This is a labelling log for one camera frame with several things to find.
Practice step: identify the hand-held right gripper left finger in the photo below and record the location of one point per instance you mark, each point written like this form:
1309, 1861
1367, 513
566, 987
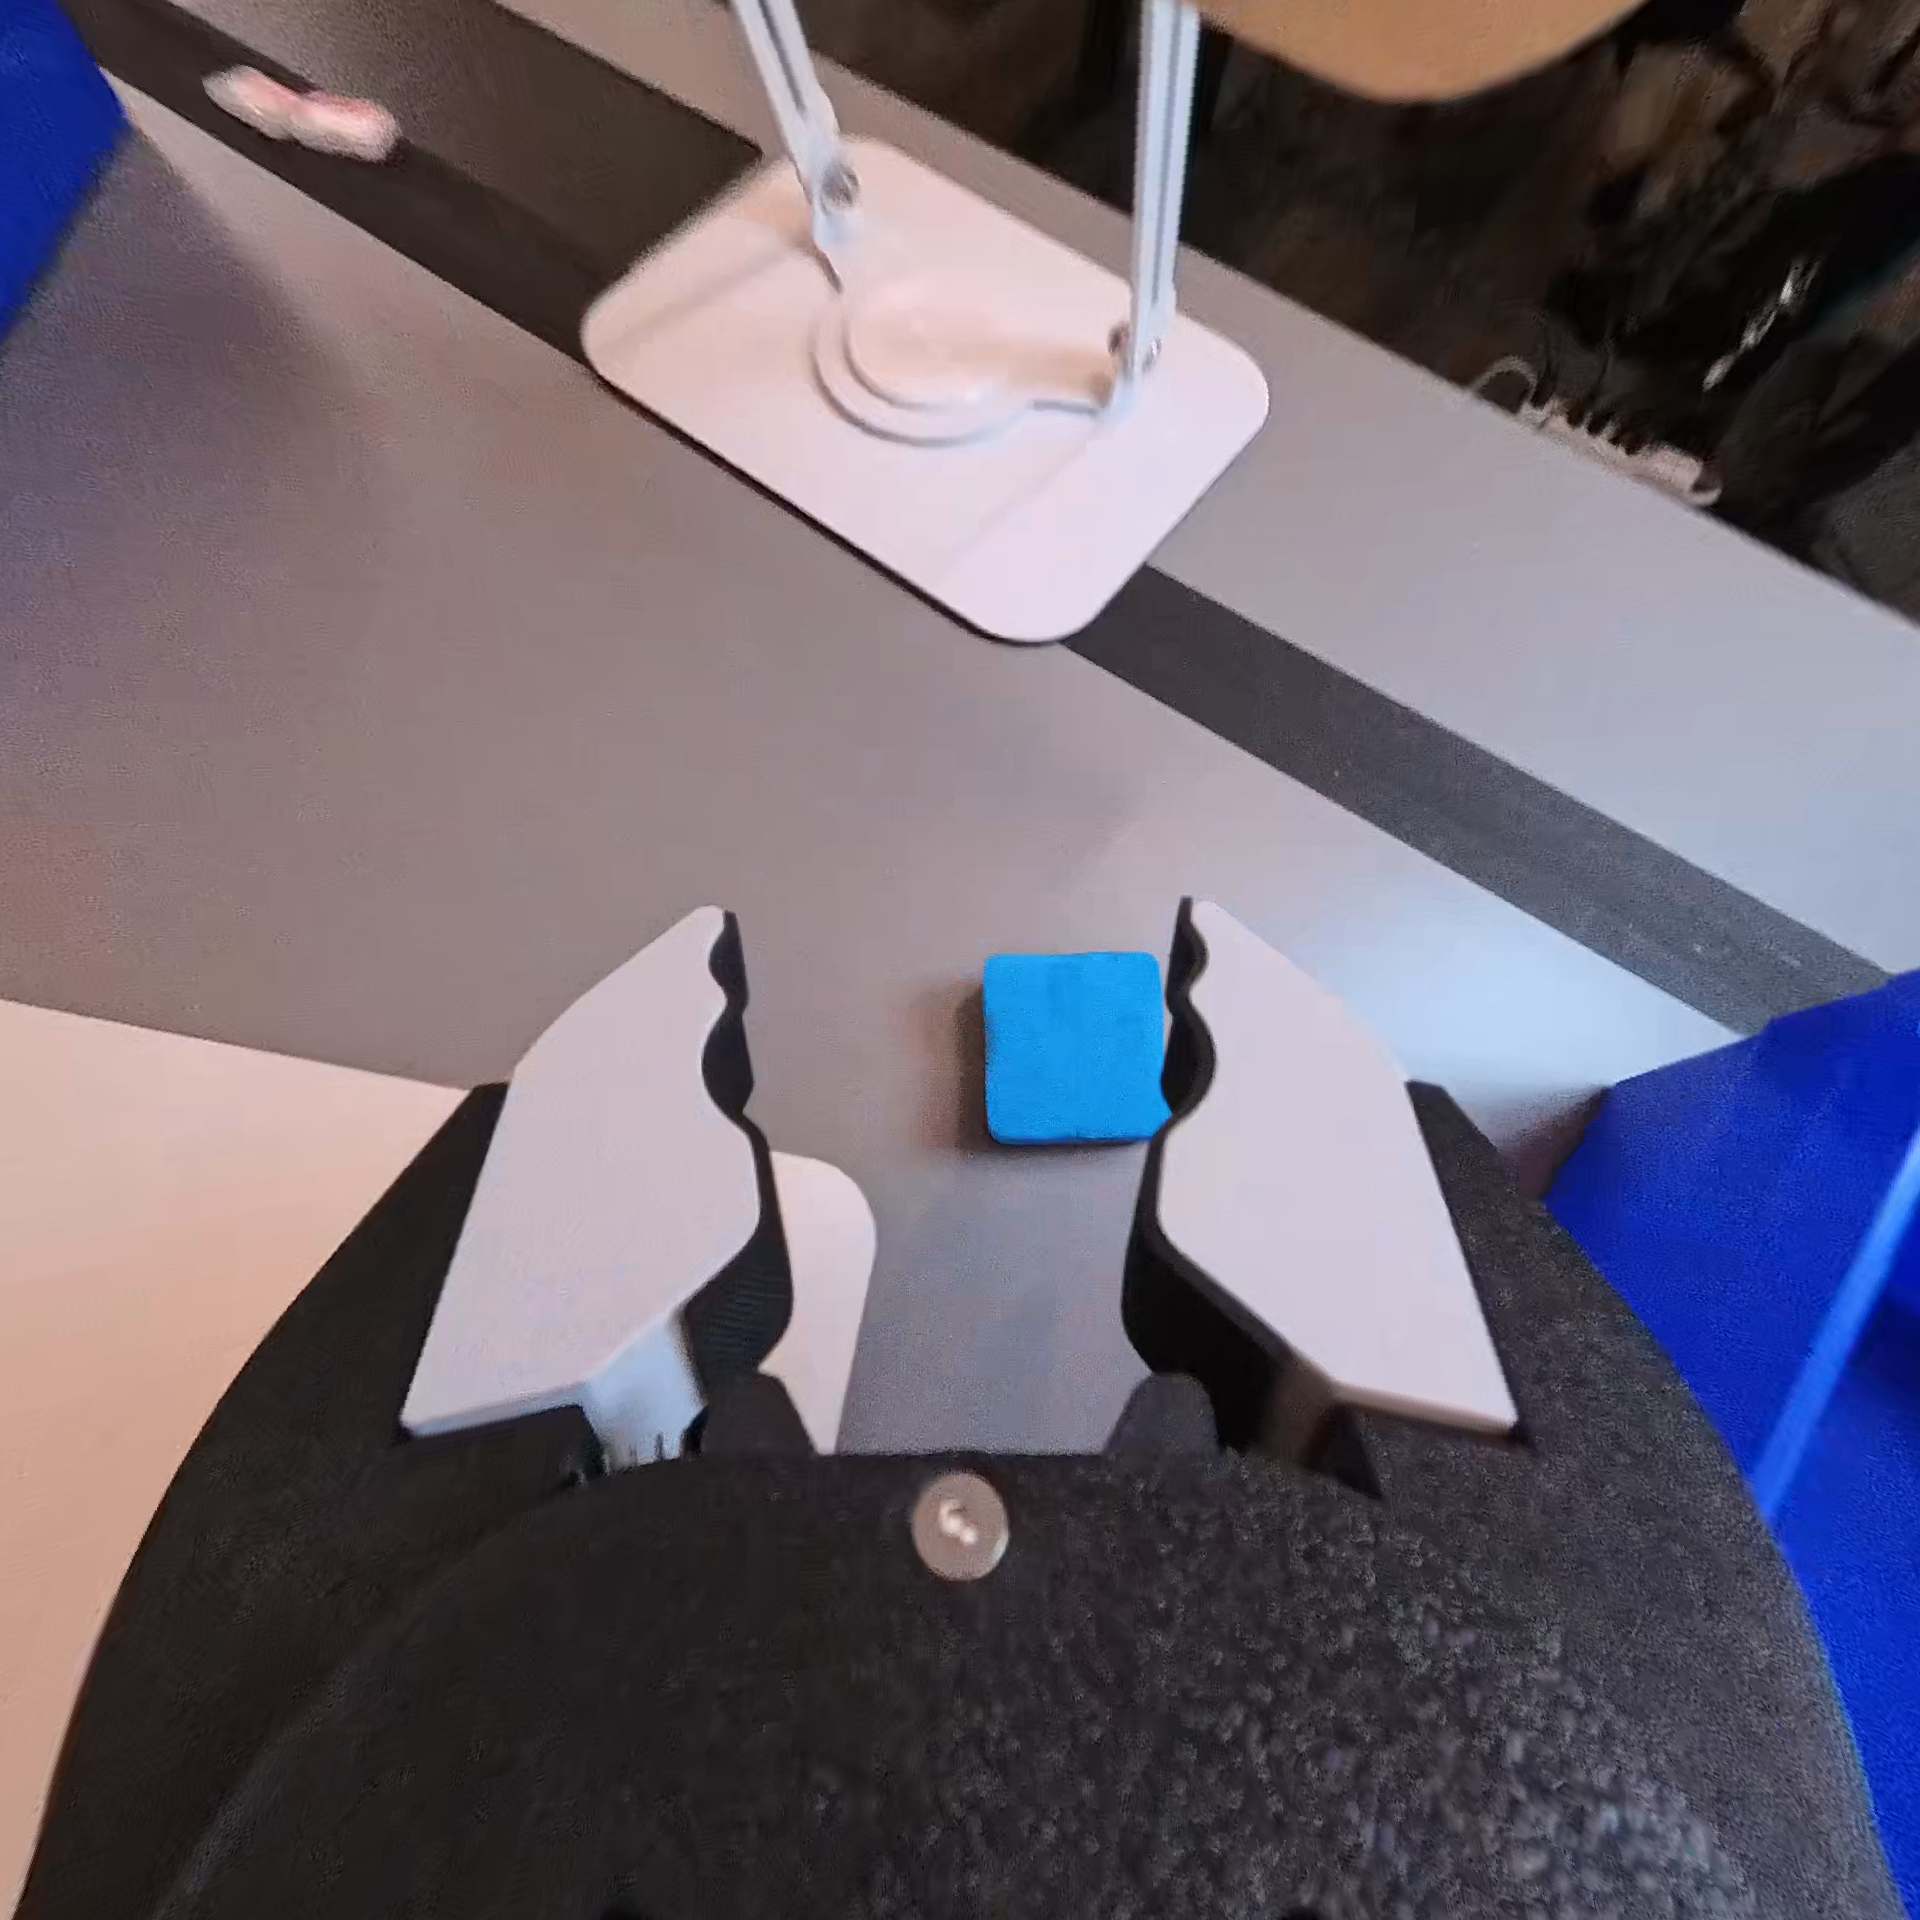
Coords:
588, 1231

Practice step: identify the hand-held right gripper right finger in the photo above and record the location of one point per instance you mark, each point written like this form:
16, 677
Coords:
1336, 1231

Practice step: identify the blue whiteboard eraser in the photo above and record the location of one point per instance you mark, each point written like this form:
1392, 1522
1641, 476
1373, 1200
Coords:
1074, 1051

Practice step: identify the blue open-front storage bin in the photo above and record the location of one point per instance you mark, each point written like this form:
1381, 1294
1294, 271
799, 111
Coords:
49, 138

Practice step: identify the white stand with round base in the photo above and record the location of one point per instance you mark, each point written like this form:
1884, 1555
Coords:
899, 346

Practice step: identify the small white object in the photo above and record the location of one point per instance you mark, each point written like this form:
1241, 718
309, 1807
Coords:
300, 112

